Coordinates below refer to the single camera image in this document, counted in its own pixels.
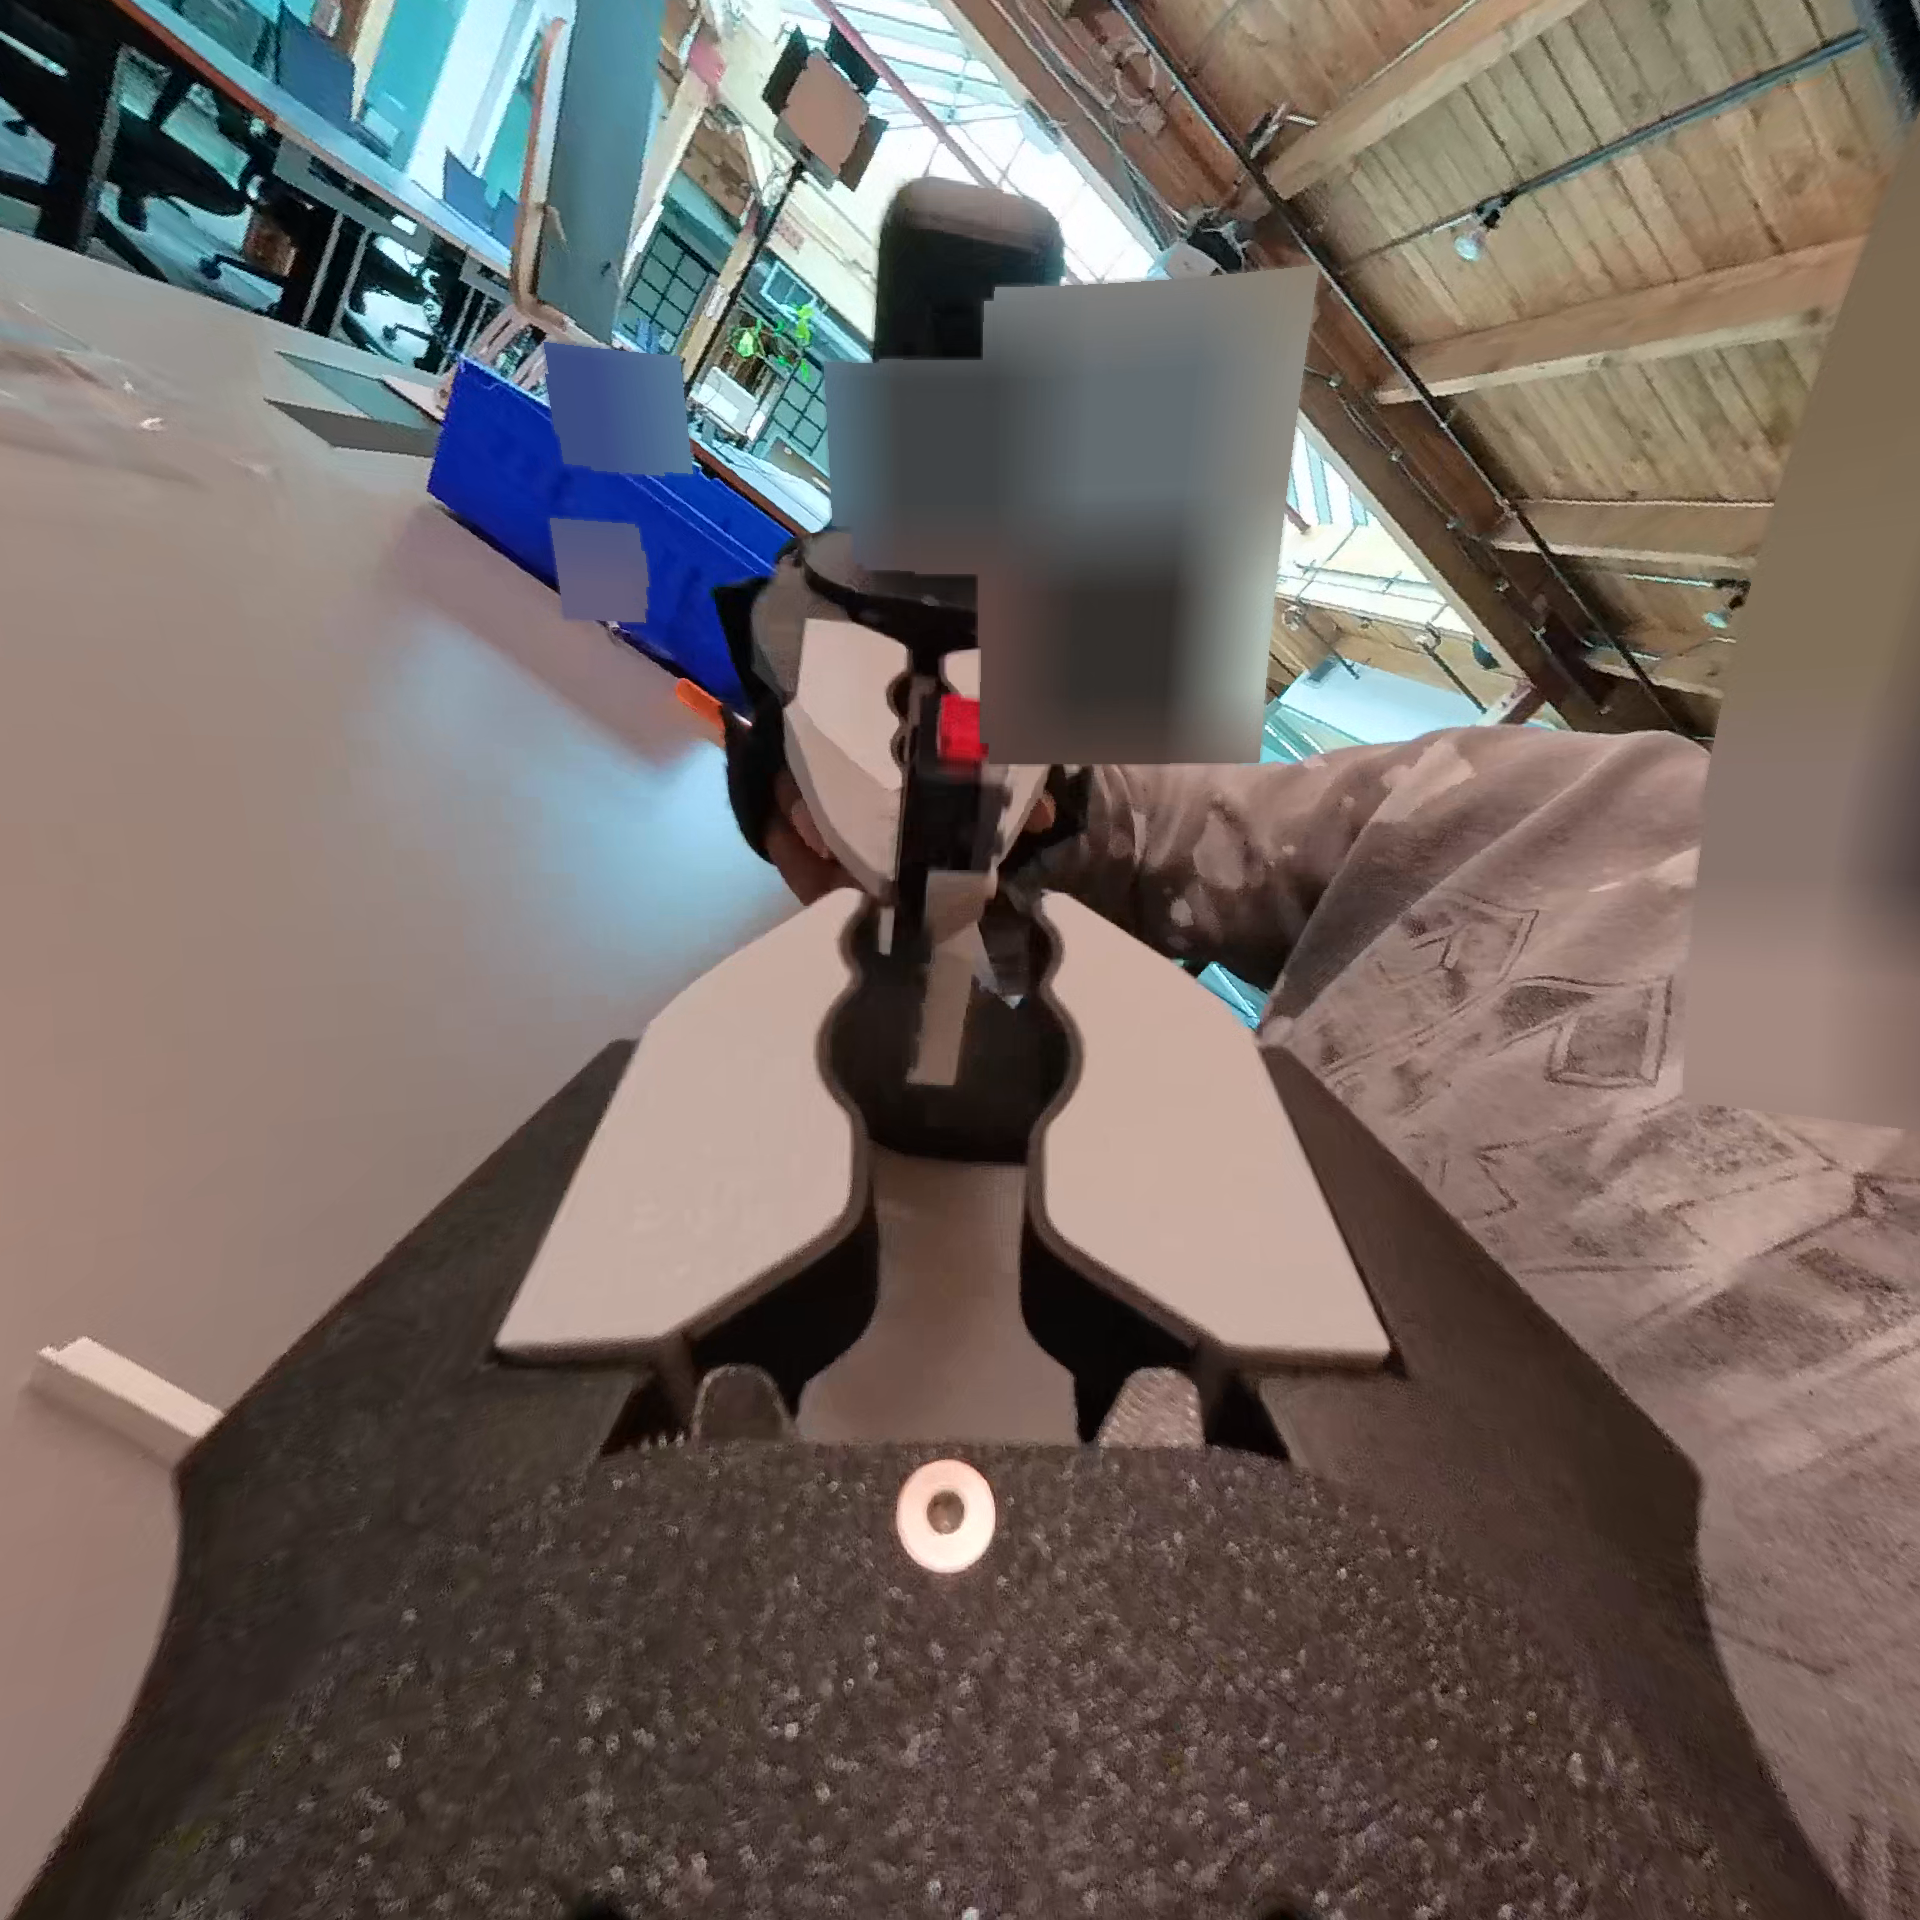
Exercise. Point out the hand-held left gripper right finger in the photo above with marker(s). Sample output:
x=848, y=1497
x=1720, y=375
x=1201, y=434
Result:
x=1201, y=1186

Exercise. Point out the orange small flat object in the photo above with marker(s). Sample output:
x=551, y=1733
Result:
x=702, y=699

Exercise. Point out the studio light panel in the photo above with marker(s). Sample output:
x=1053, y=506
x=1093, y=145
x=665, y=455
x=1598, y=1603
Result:
x=820, y=105

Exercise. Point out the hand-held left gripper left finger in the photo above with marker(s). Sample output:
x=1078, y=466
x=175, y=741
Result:
x=690, y=1186

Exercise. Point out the white long lego piece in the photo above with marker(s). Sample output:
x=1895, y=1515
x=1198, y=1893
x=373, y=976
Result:
x=121, y=1395

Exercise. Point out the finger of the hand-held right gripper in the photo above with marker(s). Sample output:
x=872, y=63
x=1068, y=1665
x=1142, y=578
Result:
x=836, y=736
x=1028, y=817

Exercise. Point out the wooden desk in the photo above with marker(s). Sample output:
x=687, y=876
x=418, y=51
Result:
x=270, y=121

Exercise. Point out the black office chair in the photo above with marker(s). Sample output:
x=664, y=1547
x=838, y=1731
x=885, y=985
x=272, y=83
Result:
x=165, y=151

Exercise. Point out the blue storage bin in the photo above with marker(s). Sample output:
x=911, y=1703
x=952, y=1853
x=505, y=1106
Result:
x=526, y=480

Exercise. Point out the orange white lego car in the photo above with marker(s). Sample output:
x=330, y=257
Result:
x=938, y=826

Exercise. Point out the person's right forearm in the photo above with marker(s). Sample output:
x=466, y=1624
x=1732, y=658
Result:
x=1440, y=856

